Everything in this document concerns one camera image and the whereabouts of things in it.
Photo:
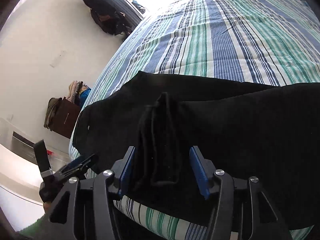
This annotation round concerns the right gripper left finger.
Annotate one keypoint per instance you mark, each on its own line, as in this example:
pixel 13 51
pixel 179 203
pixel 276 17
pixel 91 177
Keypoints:
pixel 84 208

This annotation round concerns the green sleeved left forearm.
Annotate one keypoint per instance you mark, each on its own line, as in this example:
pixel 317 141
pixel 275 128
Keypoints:
pixel 30 231

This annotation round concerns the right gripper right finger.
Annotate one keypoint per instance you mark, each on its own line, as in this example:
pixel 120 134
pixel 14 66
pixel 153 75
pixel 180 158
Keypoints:
pixel 242 205

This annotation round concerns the person's left hand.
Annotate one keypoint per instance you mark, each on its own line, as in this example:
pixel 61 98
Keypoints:
pixel 46 206

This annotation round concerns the brown drawer cabinet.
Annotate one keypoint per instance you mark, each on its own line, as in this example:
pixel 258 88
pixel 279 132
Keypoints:
pixel 65 118

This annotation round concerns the dark coats on rack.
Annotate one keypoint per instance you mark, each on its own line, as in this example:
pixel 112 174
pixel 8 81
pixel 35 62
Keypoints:
pixel 109 20

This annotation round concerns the olive garment on cabinet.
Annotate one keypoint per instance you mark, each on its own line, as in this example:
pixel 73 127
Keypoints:
pixel 53 106

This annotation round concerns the colourful folded clothes stack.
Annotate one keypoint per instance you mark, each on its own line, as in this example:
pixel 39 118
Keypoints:
pixel 78 92

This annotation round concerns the white wall switch plate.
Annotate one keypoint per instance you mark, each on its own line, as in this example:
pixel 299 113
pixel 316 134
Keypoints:
pixel 58 59

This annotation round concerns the black pants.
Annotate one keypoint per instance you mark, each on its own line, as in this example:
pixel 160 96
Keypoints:
pixel 246 129

